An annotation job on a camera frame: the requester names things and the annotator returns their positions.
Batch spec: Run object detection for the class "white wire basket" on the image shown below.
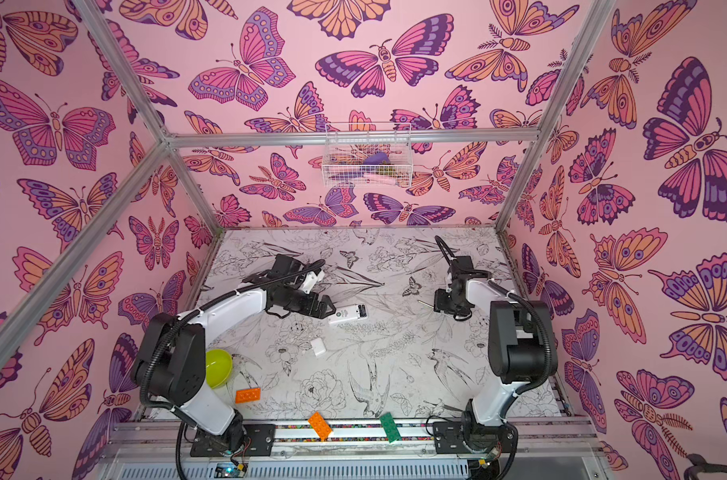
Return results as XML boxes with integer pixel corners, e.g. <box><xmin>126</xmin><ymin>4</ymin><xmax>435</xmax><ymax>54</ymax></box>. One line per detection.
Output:
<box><xmin>320</xmin><ymin>122</ymin><xmax>413</xmax><ymax>189</ymax></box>

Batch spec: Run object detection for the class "small green circuit board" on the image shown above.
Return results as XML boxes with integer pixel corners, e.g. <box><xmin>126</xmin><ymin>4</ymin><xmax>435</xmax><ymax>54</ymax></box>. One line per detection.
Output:
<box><xmin>214</xmin><ymin>462</ymin><xmax>248</xmax><ymax>479</ymax></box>

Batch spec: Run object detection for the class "orange lego brick on rail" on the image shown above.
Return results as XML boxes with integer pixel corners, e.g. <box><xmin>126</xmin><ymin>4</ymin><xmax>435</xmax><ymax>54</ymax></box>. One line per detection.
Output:
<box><xmin>308</xmin><ymin>412</ymin><xmax>334</xmax><ymax>442</ymax></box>

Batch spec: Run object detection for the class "white remote control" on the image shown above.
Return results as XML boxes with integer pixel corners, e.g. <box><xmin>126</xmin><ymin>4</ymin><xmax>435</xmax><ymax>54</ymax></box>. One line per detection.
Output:
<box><xmin>328</xmin><ymin>304</ymin><xmax>369</xmax><ymax>325</ymax></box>

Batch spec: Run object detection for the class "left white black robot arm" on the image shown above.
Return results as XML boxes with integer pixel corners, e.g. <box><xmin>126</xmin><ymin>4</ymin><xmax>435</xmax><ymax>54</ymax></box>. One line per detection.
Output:
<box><xmin>131</xmin><ymin>255</ymin><xmax>336</xmax><ymax>453</ymax></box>

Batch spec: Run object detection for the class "lime green bowl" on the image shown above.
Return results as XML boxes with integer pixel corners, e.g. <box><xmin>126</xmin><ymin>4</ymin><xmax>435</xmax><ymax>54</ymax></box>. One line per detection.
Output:
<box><xmin>205</xmin><ymin>349</ymin><xmax>234</xmax><ymax>389</ymax></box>

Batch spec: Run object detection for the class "orange lego brick left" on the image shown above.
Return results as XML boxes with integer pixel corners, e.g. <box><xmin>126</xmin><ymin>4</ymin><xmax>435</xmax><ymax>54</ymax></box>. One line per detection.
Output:
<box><xmin>235</xmin><ymin>387</ymin><xmax>262</xmax><ymax>404</ymax></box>

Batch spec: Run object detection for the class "white slotted cable duct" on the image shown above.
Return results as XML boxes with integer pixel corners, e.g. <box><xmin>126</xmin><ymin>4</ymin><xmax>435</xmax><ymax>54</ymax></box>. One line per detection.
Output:
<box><xmin>116</xmin><ymin>458</ymin><xmax>473</xmax><ymax>480</ymax></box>

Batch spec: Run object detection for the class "white battery cover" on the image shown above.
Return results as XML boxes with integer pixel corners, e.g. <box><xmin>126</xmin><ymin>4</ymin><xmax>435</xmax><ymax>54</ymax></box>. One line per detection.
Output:
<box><xmin>311</xmin><ymin>338</ymin><xmax>327</xmax><ymax>356</ymax></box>

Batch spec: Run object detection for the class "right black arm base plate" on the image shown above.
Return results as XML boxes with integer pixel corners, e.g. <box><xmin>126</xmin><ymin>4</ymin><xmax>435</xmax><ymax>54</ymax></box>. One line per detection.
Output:
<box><xmin>427</xmin><ymin>419</ymin><xmax>517</xmax><ymax>455</ymax></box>

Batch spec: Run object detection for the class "purple object in basket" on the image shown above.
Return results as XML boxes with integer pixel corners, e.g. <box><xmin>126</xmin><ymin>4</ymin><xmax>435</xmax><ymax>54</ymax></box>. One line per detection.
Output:
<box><xmin>362</xmin><ymin>151</ymin><xmax>391</xmax><ymax>168</ymax></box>

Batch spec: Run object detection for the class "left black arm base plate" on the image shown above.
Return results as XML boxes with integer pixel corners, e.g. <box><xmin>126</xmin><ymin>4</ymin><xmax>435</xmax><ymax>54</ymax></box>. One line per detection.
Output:
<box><xmin>190</xmin><ymin>424</ymin><xmax>277</xmax><ymax>458</ymax></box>

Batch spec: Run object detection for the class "green lego brick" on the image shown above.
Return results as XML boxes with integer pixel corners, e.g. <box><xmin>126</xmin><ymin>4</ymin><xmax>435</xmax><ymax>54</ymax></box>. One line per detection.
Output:
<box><xmin>379</xmin><ymin>412</ymin><xmax>401</xmax><ymax>443</ymax></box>

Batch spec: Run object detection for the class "aluminium front rail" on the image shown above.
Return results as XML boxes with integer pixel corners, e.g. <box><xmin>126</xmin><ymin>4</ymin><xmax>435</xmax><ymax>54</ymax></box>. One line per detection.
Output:
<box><xmin>102</xmin><ymin>417</ymin><xmax>601</xmax><ymax>462</ymax></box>

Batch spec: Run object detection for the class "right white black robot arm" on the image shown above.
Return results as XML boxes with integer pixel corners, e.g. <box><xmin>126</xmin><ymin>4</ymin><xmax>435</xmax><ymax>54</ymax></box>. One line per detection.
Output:
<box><xmin>433</xmin><ymin>236</ymin><xmax>557</xmax><ymax>453</ymax></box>

